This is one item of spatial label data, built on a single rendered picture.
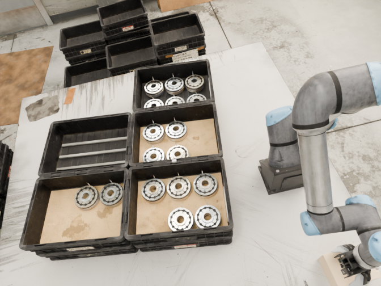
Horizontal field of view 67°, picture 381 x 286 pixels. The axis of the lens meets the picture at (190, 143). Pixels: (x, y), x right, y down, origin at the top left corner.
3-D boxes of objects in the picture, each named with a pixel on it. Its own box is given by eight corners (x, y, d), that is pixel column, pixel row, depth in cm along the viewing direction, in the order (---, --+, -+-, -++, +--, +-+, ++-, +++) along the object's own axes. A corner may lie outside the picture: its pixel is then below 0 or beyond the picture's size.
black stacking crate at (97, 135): (138, 126, 146) (131, 112, 136) (135, 179, 130) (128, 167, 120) (63, 135, 148) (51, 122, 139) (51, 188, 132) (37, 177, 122)
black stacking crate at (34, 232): (135, 179, 129) (128, 167, 120) (132, 247, 113) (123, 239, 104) (51, 188, 132) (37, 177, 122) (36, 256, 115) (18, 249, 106)
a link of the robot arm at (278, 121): (266, 139, 128) (261, 109, 125) (297, 133, 126) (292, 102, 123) (271, 145, 116) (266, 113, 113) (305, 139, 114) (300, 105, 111)
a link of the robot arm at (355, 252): (375, 238, 88) (392, 265, 83) (369, 241, 92) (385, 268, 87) (352, 244, 88) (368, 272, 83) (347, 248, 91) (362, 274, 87)
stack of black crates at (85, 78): (118, 75, 267) (109, 55, 248) (120, 99, 251) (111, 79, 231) (76, 85, 266) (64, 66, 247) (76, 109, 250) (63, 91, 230)
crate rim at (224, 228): (223, 159, 119) (223, 156, 117) (234, 231, 103) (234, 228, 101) (130, 169, 121) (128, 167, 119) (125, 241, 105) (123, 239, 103)
